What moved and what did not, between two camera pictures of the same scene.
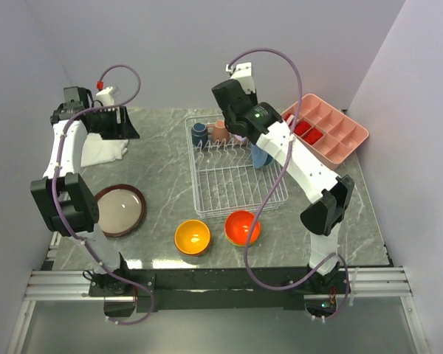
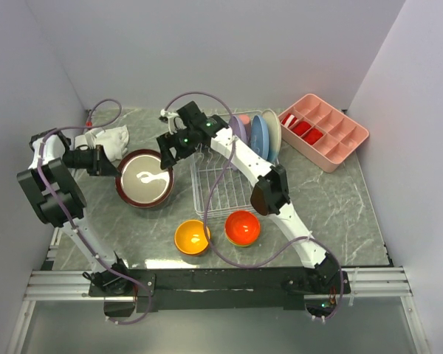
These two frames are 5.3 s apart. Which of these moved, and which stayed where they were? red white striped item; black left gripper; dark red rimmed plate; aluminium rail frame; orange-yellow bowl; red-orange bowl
Moved: dark red rimmed plate; black left gripper
Stayed: aluminium rail frame; orange-yellow bowl; red white striped item; red-orange bowl
